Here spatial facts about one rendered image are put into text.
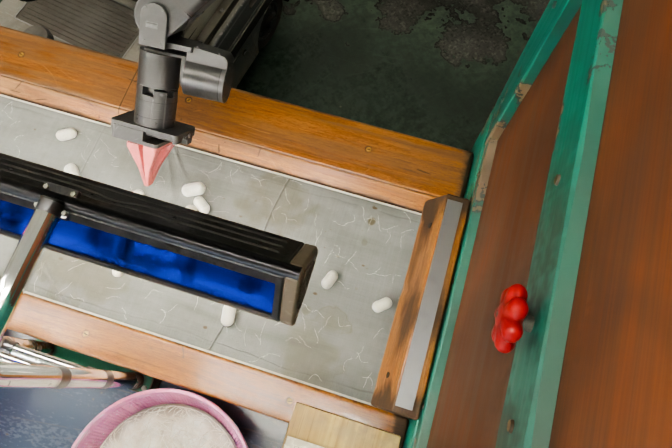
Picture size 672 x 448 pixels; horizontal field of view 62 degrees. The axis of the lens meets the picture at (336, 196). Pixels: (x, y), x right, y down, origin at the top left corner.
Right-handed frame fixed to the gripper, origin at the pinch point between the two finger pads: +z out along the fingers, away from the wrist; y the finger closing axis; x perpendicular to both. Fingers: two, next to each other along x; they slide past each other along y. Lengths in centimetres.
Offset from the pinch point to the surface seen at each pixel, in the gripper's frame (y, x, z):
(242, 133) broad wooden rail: 9.6, 11.6, -7.3
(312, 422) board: 34.0, -14.0, 21.5
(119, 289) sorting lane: -0.4, -5.3, 16.8
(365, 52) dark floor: 13, 115, -12
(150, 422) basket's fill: 11.6, -15.3, 29.6
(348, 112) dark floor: 14, 101, 5
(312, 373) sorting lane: 31.8, -7.2, 19.2
